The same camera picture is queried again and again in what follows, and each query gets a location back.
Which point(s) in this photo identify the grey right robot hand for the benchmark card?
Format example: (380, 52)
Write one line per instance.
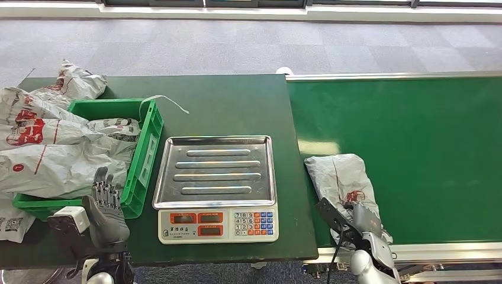
(366, 219)

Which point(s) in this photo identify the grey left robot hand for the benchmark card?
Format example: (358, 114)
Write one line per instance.
(108, 223)

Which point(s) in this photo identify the grey mailer package red print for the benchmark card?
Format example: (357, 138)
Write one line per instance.
(341, 176)

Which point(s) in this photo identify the green plastic basket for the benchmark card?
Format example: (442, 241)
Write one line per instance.
(151, 129)

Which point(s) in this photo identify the crumpled grey mailer package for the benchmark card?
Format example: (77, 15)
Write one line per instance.
(78, 84)

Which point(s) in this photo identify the round metal stand base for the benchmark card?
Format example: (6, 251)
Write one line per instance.
(31, 277)

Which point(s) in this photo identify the green conveyor belt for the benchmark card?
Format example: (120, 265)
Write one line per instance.
(412, 137)

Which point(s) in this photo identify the white mailer with QR code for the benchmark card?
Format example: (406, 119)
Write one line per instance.
(13, 223)

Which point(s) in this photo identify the grey mailer black print label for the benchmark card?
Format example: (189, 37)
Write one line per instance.
(117, 127)

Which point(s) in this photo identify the white electronic scale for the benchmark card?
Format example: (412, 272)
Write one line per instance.
(219, 235)

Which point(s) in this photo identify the white table foot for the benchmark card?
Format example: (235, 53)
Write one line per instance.
(259, 265)

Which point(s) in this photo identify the grey mailer large red logo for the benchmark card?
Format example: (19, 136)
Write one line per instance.
(27, 129)

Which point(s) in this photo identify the white plastic strip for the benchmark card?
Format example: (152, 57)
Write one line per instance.
(164, 97)

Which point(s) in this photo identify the white conveyor roller cap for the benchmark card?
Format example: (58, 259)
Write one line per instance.
(284, 70)

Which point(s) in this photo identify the dark green table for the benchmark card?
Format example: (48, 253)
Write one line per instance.
(235, 102)

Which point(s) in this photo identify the white window ledge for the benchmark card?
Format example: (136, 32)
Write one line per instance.
(59, 9)

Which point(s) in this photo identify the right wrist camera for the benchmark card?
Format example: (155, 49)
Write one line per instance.
(333, 213)

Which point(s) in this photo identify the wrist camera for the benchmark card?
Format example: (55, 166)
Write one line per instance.
(72, 219)
(333, 213)

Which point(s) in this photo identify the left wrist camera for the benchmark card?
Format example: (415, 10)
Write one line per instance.
(72, 219)

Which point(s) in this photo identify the aluminium conveyor frame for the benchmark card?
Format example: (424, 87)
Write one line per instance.
(431, 251)

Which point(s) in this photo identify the dark window frame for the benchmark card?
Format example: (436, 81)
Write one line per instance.
(255, 3)

